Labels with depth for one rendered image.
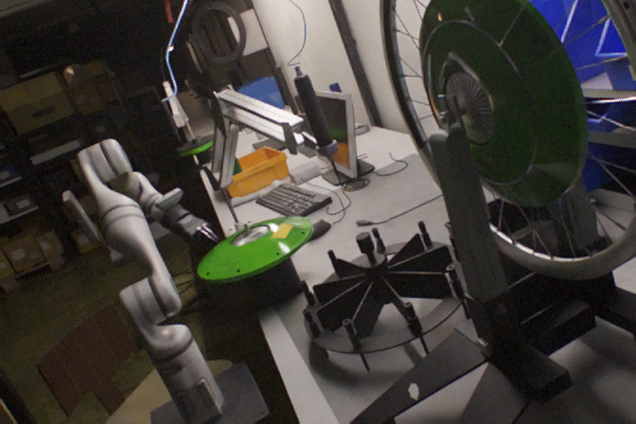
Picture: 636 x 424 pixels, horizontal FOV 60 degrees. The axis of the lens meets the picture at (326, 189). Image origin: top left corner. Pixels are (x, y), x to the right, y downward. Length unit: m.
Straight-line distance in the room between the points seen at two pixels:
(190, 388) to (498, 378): 0.64
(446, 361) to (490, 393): 0.11
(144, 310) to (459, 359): 0.60
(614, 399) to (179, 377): 0.78
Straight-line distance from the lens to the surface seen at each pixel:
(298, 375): 1.14
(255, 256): 1.31
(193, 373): 1.21
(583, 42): 1.25
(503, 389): 0.82
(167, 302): 1.14
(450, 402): 0.95
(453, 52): 0.73
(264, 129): 1.48
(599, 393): 0.92
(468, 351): 0.89
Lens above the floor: 1.53
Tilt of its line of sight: 17 degrees down
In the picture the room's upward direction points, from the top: 21 degrees counter-clockwise
